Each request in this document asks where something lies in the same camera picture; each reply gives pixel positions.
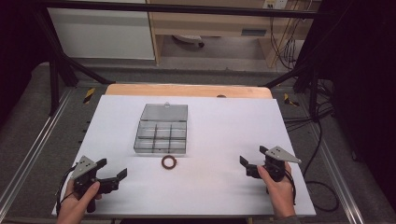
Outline person's right hand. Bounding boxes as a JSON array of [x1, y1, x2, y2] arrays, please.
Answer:
[[257, 162, 296, 219]]

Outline white table board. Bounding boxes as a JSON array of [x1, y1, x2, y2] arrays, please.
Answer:
[[51, 94, 317, 217]]

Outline wooden table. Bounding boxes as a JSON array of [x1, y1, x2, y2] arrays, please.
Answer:
[[105, 83, 274, 100]]

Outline white wall socket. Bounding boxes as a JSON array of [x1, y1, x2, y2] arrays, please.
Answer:
[[262, 0, 290, 10]]

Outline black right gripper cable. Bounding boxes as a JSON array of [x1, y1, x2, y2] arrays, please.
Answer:
[[284, 169, 298, 206]]

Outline black curtain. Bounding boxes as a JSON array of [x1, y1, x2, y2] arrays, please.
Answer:
[[297, 0, 396, 204], [0, 0, 55, 125]]

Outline black metal frame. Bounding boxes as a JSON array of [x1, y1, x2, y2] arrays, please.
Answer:
[[31, 0, 336, 120]]

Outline wooden desk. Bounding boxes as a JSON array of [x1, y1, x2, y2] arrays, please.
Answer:
[[146, 0, 322, 68]]

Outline clear plastic compartment box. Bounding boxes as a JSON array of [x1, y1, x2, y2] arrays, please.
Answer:
[[133, 102, 189, 155]]

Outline brown ring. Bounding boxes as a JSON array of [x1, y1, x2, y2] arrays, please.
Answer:
[[161, 155, 178, 171]]

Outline bundle of black floor cables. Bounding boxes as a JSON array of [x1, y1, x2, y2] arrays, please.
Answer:
[[282, 78, 336, 132]]

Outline hanging cables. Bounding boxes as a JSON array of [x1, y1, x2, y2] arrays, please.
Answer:
[[268, 0, 313, 71]]

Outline aluminium rail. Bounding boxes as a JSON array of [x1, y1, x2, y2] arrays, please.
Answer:
[[309, 122, 366, 224], [0, 88, 77, 207]]

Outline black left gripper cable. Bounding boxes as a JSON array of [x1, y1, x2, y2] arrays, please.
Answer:
[[54, 166, 78, 217]]

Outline person's left hand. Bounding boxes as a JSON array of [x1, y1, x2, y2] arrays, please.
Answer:
[[56, 180, 103, 224]]

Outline white cabinet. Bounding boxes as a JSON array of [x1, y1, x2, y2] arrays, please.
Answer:
[[46, 0, 156, 61]]

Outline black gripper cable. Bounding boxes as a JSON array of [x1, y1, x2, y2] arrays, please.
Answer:
[[284, 169, 298, 206], [54, 166, 78, 217]]

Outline white chair base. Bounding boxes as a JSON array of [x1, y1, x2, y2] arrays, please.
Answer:
[[171, 34, 205, 49]]

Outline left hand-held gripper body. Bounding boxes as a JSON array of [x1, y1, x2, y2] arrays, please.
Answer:
[[70, 155, 120, 214]]

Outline long black floor cable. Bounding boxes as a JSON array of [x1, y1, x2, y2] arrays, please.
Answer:
[[302, 119, 340, 214]]

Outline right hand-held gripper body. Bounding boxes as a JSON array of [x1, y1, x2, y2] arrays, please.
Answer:
[[246, 146, 303, 183]]

